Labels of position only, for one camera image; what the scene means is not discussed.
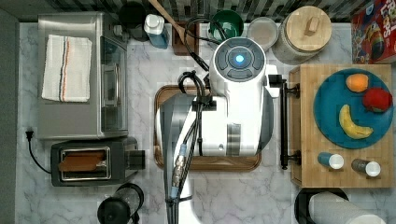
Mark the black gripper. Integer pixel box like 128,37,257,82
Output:
268,75,286,88

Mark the bamboo drawer box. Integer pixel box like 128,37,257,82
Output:
288,64,394,188

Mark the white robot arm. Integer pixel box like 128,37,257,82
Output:
155,37,281,224

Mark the clear plastic container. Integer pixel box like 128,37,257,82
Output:
247,17,278,51

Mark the jar with wooden lid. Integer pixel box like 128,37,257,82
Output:
272,6,332,64

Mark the blue plate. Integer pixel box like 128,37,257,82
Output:
313,68,393,149

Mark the green bowl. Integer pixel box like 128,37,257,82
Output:
208,10,244,42

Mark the orange fruit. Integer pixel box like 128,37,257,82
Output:
346,74,369,92

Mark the yellow banana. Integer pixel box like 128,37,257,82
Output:
339,105,374,139

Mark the blue salt shaker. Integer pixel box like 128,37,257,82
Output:
318,152,344,170

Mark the brown utensil holder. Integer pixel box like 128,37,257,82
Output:
172,24,200,56

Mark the red apple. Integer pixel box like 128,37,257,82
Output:
362,88,392,113

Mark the wooden spoon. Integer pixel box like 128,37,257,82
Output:
148,0,186,44

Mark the froot loops cereal box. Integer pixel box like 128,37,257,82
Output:
351,0,396,64

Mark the dark wooden tray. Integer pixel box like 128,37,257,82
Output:
154,85,262,172

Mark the grey pepper shaker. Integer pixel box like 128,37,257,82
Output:
351,159,381,177

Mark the blue liquid bottle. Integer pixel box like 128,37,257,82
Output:
144,14,169,49

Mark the paper towel roll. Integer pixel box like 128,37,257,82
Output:
294,189,387,224

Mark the black mug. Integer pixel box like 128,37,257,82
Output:
119,1,149,42

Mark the stainless toaster oven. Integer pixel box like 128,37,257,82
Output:
38,11,128,139

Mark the black toaster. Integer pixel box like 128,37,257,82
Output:
50,137,146,187

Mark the black pepper grinder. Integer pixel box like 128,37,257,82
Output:
97,183,144,224

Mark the white striped dish towel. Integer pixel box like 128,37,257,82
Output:
41,35,92,103

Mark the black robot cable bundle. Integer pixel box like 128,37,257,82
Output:
164,16,230,224

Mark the black power cord plug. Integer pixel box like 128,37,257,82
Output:
25,131,51,175

